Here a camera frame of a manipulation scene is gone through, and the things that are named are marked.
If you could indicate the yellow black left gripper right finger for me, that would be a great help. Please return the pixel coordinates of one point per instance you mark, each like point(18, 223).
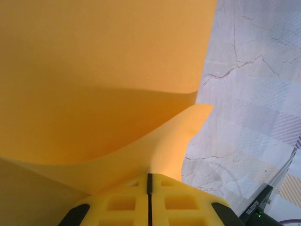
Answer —
point(188, 204)

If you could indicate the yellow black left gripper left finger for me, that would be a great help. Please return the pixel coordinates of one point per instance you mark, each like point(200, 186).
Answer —
point(117, 204)

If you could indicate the orange paper sheet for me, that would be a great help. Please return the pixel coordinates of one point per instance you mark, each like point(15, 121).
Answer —
point(94, 82)

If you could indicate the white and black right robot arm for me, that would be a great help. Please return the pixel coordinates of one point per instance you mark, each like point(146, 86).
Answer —
point(261, 204)

